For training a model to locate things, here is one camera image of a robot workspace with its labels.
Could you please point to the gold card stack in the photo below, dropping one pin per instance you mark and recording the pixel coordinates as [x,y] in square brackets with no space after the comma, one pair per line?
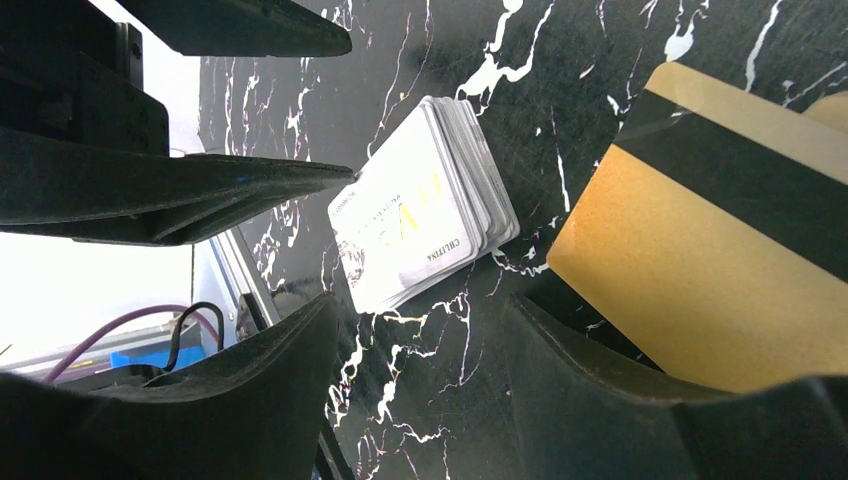
[713,233]

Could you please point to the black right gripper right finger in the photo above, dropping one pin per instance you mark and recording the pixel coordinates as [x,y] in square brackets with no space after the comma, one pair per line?
[583,411]

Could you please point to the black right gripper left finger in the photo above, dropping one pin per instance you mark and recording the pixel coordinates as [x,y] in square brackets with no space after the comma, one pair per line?
[252,411]

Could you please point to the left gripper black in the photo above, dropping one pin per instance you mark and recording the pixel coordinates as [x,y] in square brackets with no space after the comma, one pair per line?
[71,73]

